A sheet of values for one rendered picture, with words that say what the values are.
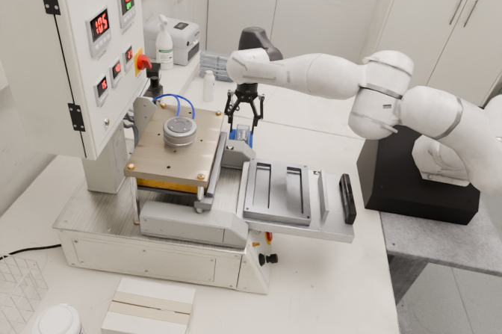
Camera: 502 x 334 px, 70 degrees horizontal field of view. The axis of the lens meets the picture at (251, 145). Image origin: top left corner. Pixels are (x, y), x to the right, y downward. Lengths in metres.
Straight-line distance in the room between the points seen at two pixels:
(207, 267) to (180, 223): 0.17
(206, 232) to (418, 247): 0.73
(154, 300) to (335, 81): 0.66
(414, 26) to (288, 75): 2.14
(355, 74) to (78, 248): 0.80
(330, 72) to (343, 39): 2.54
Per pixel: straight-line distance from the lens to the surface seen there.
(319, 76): 0.89
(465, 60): 3.23
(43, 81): 0.71
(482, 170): 1.00
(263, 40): 1.15
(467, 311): 2.29
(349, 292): 1.11
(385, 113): 0.89
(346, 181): 1.00
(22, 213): 1.28
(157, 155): 0.83
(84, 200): 1.01
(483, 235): 1.49
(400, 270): 1.72
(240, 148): 1.03
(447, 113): 0.88
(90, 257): 1.04
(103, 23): 0.72
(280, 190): 0.94
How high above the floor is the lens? 1.65
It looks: 38 degrees down
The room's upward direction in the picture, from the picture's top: 9 degrees clockwise
